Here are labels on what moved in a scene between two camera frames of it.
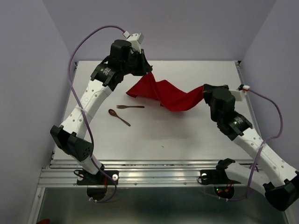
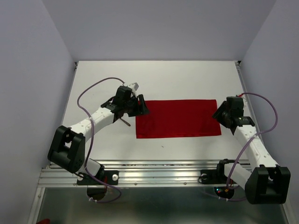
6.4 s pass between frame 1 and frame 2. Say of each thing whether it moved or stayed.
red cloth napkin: moved
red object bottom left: stayed
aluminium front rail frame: stayed
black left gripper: moved
